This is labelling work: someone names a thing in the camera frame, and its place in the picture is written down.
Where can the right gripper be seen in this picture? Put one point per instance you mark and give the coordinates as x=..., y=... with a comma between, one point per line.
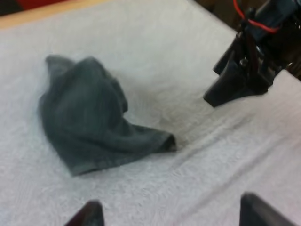
x=270, y=44

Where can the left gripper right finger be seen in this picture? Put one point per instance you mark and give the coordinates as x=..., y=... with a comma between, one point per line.
x=261, y=213

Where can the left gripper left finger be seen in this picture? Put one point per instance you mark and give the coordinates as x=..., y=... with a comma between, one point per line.
x=90, y=215

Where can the dark grey-green towel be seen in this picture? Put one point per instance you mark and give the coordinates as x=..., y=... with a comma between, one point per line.
x=87, y=113

